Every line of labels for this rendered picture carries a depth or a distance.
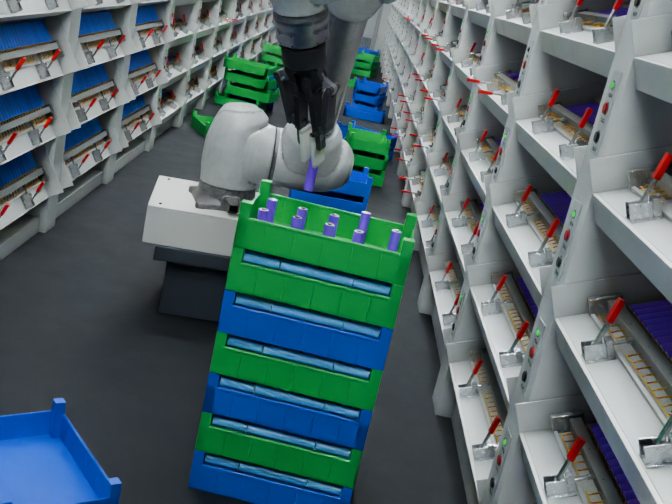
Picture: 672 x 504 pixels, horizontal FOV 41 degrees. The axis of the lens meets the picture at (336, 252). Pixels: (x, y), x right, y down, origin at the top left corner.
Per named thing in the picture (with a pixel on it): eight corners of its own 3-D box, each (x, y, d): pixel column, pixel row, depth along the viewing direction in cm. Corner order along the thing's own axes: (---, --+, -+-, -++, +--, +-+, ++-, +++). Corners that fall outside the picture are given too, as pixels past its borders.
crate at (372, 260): (232, 246, 153) (240, 201, 151) (255, 218, 172) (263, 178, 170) (404, 286, 152) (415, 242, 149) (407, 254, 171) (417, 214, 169)
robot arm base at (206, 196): (197, 212, 231) (200, 192, 229) (187, 189, 251) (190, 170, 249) (266, 220, 236) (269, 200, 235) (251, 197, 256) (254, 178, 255)
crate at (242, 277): (224, 289, 155) (232, 246, 153) (248, 256, 175) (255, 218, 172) (393, 329, 154) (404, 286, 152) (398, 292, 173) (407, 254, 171)
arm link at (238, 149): (200, 170, 250) (212, 93, 244) (264, 182, 253) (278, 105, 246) (196, 184, 235) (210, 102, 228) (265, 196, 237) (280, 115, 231)
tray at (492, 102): (510, 133, 207) (505, 92, 204) (479, 100, 265) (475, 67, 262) (598, 119, 205) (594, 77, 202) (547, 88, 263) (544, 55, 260)
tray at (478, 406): (483, 527, 157) (472, 458, 153) (451, 380, 215) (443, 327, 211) (600, 512, 155) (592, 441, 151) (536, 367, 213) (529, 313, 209)
